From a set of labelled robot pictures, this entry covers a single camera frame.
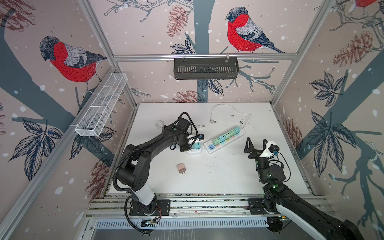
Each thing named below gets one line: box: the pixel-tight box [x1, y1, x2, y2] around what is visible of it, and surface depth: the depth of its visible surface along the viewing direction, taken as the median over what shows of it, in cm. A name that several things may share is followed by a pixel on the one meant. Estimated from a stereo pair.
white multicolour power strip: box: [203, 127, 246, 155], surface depth 96 cm
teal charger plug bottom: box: [218, 134, 226, 143], surface depth 94 cm
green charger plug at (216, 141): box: [212, 137, 220, 146], surface depth 93 cm
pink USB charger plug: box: [176, 163, 186, 175], surface depth 87 cm
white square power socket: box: [186, 135, 202, 154], surface depth 82 cm
